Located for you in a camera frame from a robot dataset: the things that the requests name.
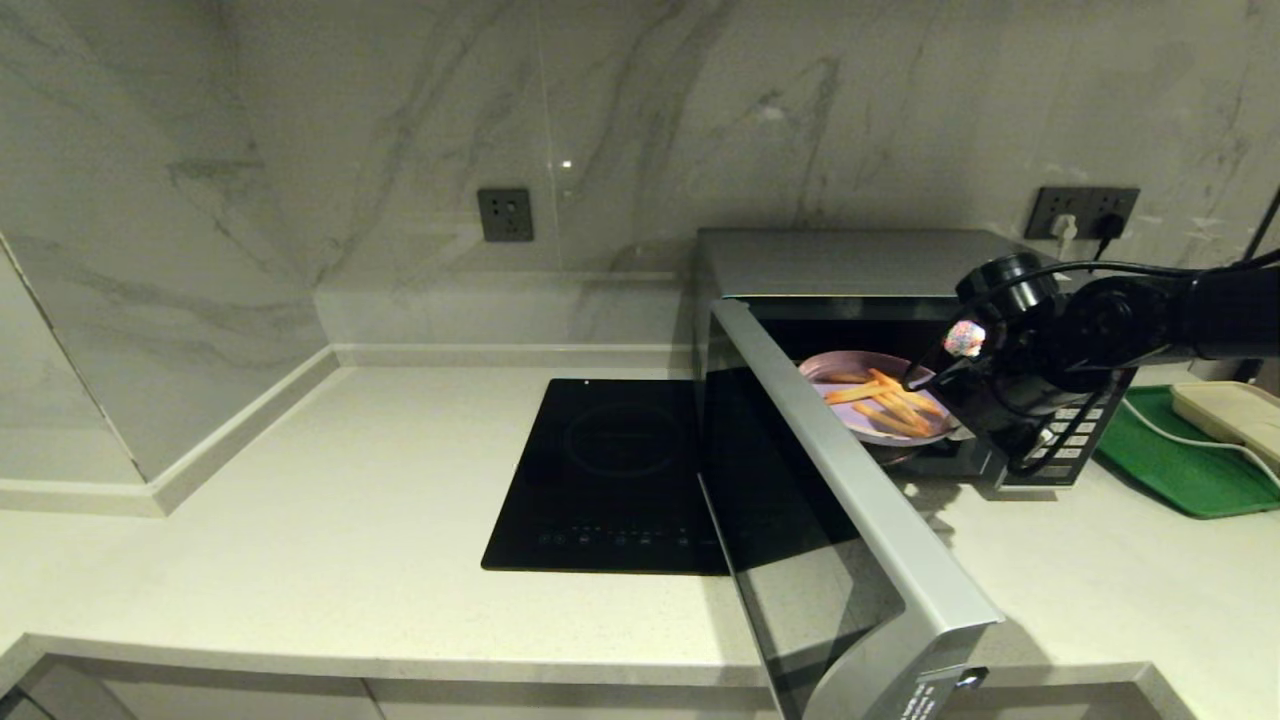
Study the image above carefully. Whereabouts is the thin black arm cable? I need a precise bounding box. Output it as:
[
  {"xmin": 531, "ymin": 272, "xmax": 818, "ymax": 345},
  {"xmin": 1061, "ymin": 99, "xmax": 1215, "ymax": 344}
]
[{"xmin": 900, "ymin": 250, "xmax": 1280, "ymax": 477}]

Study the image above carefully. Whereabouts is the purple plate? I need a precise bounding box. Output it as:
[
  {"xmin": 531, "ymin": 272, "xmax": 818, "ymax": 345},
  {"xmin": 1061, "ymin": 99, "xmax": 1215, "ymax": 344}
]
[{"xmin": 797, "ymin": 350, "xmax": 963, "ymax": 447}]

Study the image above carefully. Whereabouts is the grey cabinet side panel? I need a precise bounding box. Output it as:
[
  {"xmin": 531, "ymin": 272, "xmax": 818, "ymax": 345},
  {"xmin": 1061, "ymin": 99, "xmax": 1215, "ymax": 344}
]
[{"xmin": 0, "ymin": 655, "xmax": 136, "ymax": 720}]

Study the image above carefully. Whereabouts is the white power cable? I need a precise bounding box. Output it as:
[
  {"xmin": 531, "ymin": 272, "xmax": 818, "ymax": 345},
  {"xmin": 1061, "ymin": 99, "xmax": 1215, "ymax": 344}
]
[{"xmin": 1120, "ymin": 395, "xmax": 1280, "ymax": 496}]

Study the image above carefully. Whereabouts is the black induction cooktop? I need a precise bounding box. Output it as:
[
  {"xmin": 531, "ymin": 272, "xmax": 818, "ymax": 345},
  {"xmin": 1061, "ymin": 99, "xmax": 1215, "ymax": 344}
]
[{"xmin": 481, "ymin": 378, "xmax": 731, "ymax": 576}]

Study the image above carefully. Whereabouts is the microwave door with dark glass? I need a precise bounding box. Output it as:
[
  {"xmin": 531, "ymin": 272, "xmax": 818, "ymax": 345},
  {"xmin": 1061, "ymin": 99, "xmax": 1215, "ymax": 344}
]
[{"xmin": 698, "ymin": 298, "xmax": 1004, "ymax": 720}]

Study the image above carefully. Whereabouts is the beige plastic box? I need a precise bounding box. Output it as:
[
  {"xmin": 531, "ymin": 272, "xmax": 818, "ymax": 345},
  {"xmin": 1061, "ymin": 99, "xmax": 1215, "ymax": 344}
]
[{"xmin": 1170, "ymin": 381, "xmax": 1280, "ymax": 481}]

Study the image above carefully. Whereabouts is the green plastic tray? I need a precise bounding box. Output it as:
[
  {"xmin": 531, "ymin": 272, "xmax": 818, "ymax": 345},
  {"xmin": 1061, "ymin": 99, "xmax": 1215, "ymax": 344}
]
[{"xmin": 1095, "ymin": 385, "xmax": 1280, "ymax": 519}]

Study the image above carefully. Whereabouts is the grey single wall socket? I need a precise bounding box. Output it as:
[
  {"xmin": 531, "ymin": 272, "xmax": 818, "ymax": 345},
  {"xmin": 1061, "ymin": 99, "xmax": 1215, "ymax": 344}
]
[{"xmin": 477, "ymin": 188, "xmax": 534, "ymax": 244}]

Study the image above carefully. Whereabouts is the grey double wall socket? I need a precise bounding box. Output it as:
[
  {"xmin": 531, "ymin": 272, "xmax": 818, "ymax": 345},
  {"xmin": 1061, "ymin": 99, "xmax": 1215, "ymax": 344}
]
[{"xmin": 1026, "ymin": 186, "xmax": 1141, "ymax": 241}]

